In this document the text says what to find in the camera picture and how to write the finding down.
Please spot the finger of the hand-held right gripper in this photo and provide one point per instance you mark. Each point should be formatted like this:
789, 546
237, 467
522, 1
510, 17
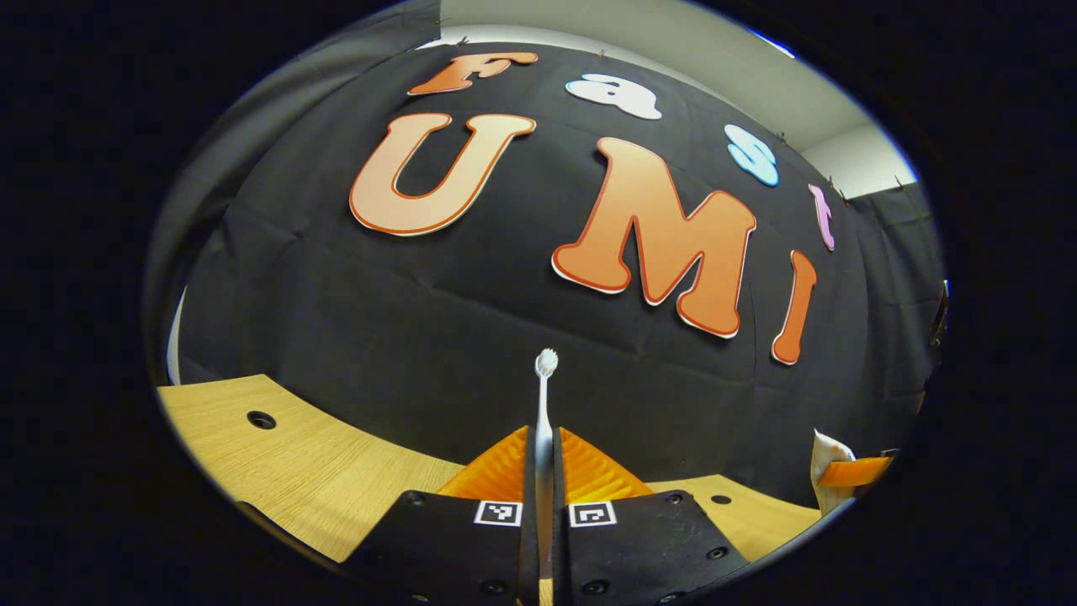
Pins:
854, 471

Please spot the white toothbrush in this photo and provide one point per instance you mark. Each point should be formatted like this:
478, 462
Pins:
544, 421

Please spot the black backdrop cloth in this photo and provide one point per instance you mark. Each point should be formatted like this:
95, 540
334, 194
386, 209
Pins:
421, 320

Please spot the ceiling light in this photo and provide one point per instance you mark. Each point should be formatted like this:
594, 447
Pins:
772, 44

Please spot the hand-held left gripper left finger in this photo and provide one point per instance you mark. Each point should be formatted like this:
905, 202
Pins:
446, 555

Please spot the wooden desktop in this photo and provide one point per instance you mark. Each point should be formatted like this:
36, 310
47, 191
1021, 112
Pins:
294, 471

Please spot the white toothpaste tube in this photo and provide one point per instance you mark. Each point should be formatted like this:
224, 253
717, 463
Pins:
830, 446

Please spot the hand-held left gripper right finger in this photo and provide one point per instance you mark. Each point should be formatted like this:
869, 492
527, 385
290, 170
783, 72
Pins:
639, 555

